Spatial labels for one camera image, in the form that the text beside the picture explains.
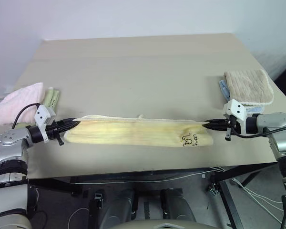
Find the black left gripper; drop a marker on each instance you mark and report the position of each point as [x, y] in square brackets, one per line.
[53, 130]

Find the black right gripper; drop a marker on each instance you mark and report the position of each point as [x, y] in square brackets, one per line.
[230, 125]

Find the yellow towel with black print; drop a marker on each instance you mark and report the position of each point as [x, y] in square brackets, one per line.
[133, 133]

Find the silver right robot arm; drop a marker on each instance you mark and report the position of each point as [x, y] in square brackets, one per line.
[274, 120]

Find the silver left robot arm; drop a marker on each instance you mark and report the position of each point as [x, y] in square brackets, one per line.
[12, 138]

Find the green folded towel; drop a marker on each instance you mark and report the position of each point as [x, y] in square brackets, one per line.
[51, 97]

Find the light blue folded towel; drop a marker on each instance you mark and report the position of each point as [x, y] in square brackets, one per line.
[225, 91]

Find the beige ribbed folded towel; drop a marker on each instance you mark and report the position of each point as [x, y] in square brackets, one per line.
[248, 87]

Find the pink folded towel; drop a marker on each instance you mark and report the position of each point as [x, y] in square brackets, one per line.
[16, 105]

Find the grey rounded cover with diamond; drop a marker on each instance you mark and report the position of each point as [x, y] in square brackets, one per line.
[166, 225]

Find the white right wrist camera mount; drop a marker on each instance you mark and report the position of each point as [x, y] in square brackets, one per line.
[237, 108]

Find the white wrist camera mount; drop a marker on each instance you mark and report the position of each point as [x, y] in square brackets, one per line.
[41, 114]
[237, 108]

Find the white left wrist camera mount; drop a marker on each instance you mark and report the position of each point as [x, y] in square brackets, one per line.
[41, 114]

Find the silver frame latch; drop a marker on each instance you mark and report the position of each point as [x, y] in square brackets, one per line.
[99, 196]
[213, 188]

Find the black metal table frame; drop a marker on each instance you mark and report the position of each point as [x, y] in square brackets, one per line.
[228, 202]

